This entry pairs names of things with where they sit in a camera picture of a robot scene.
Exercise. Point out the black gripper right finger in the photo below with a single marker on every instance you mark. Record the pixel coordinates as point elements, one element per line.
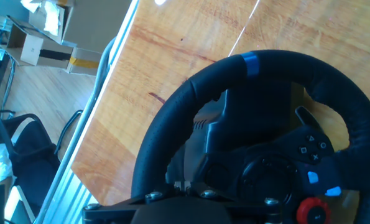
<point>256,213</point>

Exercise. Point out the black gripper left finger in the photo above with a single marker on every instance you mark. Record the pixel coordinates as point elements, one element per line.
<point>116,213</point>

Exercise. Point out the black leather steering wheel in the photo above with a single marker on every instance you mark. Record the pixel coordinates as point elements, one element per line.
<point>163,133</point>

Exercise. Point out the black wheel base housing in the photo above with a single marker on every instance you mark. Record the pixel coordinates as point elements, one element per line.
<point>253,115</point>

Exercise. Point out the black office chair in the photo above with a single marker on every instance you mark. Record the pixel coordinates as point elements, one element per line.
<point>32,146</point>

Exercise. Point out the grey curved tube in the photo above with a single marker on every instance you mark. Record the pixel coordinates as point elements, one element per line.
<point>102,67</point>

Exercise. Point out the cardboard box yellow tape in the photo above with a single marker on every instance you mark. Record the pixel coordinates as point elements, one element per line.
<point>82,56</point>

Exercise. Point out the wooden board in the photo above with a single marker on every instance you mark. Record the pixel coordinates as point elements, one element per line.
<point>160,46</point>

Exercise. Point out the cardboard box black stripe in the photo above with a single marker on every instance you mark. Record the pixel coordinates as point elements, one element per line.
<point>29,49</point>

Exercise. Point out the open cardboard box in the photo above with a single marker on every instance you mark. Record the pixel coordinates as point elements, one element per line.
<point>67,21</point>

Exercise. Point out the white crumpled paper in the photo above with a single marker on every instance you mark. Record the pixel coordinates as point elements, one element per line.
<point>51,18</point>

